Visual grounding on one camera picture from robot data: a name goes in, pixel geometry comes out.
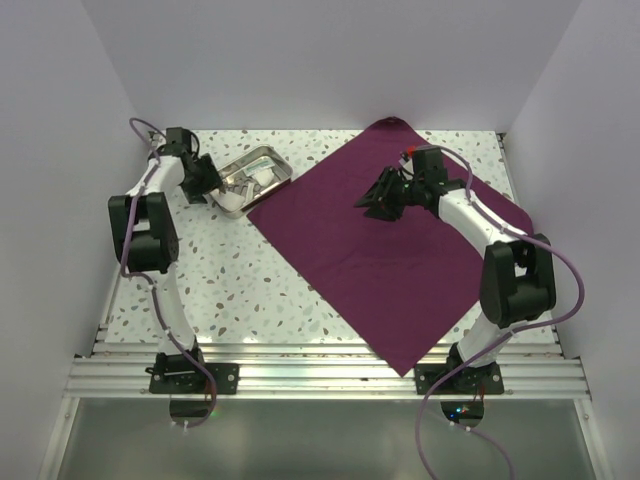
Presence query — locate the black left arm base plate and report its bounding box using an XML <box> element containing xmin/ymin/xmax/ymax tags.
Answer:
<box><xmin>145</xmin><ymin>363</ymin><xmax>240</xmax><ymax>395</ymax></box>

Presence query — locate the stainless steel tray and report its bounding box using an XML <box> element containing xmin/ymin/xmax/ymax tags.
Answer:
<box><xmin>208</xmin><ymin>145</ymin><xmax>293</xmax><ymax>219</ymax></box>

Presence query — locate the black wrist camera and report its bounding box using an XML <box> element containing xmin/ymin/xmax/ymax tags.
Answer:
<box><xmin>163</xmin><ymin>127</ymin><xmax>200</xmax><ymax>157</ymax></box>
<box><xmin>409</xmin><ymin>146</ymin><xmax>448</xmax><ymax>185</ymax></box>

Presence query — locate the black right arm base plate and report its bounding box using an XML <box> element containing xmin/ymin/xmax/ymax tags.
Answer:
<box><xmin>413</xmin><ymin>362</ymin><xmax>505</xmax><ymax>396</ymax></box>

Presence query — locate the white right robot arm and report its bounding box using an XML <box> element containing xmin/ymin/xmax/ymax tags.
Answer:
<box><xmin>354</xmin><ymin>167</ymin><xmax>556</xmax><ymax>393</ymax></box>

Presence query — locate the white gauze pad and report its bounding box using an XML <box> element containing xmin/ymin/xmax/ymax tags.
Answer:
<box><xmin>252</xmin><ymin>169</ymin><xmax>275</xmax><ymax>187</ymax></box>
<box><xmin>216</xmin><ymin>192</ymin><xmax>245</xmax><ymax>211</ymax></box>

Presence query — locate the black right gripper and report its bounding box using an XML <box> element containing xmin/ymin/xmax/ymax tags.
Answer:
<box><xmin>355</xmin><ymin>167</ymin><xmax>424</xmax><ymax>222</ymax></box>

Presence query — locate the aluminium table edge rail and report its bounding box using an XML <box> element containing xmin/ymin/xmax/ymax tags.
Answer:
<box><xmin>64</xmin><ymin>342</ymin><xmax>590</xmax><ymax>400</ymax></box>

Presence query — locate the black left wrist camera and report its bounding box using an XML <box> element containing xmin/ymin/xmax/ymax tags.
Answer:
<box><xmin>163</xmin><ymin>127</ymin><xmax>200</xmax><ymax>157</ymax></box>

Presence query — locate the purple cloth mat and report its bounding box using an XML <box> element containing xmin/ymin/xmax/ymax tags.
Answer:
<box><xmin>248</xmin><ymin>116</ymin><xmax>539</xmax><ymax>379</ymax></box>

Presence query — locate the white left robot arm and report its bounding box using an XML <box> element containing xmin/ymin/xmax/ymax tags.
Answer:
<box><xmin>108</xmin><ymin>147</ymin><xmax>223</xmax><ymax>355</ymax></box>

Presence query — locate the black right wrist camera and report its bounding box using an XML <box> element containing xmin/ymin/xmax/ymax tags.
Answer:
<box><xmin>409</xmin><ymin>146</ymin><xmax>448</xmax><ymax>185</ymax></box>

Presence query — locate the green white dressing packet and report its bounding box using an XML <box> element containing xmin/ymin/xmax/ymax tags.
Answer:
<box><xmin>245</xmin><ymin>155</ymin><xmax>274</xmax><ymax>176</ymax></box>

